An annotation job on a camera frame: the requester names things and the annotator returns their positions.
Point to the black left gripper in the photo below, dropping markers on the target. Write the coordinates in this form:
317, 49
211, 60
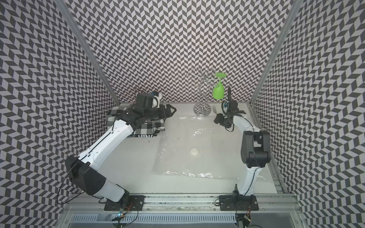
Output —
163, 114

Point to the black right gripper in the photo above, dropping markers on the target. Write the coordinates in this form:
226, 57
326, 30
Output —
218, 119

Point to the grey white checked shirt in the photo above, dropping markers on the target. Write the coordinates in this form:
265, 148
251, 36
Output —
147, 130

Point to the clear vacuum bag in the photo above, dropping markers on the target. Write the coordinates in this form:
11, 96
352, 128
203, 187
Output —
219, 150

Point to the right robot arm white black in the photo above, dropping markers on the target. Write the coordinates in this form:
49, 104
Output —
255, 150

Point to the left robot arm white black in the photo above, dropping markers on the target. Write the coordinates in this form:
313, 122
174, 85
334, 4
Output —
82, 170

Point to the white bag valve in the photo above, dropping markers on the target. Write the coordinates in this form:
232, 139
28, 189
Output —
194, 151

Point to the green plastic wine glass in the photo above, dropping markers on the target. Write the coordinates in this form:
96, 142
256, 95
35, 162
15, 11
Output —
218, 91

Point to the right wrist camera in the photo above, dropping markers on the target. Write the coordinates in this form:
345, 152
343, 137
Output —
229, 106

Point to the wire glass rack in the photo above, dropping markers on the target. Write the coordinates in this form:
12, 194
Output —
203, 77

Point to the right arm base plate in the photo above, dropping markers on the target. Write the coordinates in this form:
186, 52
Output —
238, 203

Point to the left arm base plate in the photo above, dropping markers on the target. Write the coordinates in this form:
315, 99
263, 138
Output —
132, 203

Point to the aluminium front rail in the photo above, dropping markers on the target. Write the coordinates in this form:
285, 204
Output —
277, 202

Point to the aluminium corner post right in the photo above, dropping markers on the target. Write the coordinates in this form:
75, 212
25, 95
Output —
277, 47

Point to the aluminium corner post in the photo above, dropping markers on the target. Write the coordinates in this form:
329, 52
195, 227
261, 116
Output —
61, 5
277, 47

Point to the aluminium corner post left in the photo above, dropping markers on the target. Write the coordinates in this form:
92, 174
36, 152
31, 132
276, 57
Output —
61, 5

